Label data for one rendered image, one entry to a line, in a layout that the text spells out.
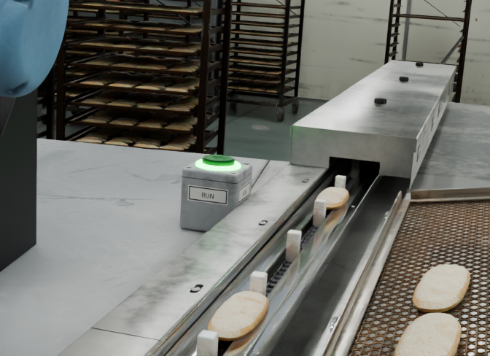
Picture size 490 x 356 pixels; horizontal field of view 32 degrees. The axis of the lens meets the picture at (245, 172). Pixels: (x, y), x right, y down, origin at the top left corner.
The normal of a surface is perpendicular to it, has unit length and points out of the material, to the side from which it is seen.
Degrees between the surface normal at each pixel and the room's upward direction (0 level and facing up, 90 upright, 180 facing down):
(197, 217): 90
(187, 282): 0
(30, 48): 99
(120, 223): 0
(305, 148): 90
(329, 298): 0
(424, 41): 90
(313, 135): 90
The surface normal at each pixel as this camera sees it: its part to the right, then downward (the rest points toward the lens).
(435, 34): -0.28, 0.20
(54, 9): 0.97, 0.25
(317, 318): 0.06, -0.97
